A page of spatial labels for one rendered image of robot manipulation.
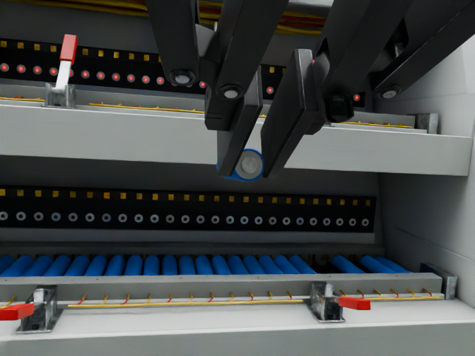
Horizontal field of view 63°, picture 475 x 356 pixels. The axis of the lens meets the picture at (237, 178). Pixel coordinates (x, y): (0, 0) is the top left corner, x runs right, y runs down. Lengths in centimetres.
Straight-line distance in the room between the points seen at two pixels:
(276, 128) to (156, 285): 26
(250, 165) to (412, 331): 29
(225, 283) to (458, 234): 28
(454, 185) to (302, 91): 40
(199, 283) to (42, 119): 22
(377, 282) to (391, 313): 4
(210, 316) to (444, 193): 33
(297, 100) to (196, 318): 27
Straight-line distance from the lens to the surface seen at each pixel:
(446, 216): 54
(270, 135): 20
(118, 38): 65
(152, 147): 38
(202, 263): 47
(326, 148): 42
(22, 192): 55
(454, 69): 56
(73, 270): 45
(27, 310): 34
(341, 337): 41
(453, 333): 47
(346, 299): 36
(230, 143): 17
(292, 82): 17
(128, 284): 41
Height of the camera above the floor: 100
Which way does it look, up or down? 12 degrees up
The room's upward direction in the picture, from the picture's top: straight up
